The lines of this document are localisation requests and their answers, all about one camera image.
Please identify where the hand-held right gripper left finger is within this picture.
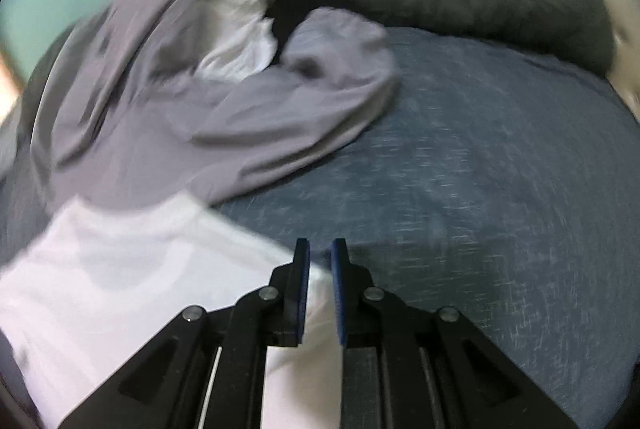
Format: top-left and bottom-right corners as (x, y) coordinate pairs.
(57, 238), (311, 429)

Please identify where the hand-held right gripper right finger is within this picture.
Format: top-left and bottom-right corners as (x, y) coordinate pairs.
(331, 238), (578, 429)

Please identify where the white long-sleeved shirt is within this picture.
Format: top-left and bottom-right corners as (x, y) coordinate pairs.
(0, 191), (346, 429)

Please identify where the blue bed sheet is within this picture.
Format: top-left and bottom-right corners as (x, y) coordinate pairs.
(0, 26), (640, 429)

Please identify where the grey jacket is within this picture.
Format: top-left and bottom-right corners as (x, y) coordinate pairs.
(27, 0), (401, 215)

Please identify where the white garment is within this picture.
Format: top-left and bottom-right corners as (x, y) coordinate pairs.
(194, 0), (278, 84)

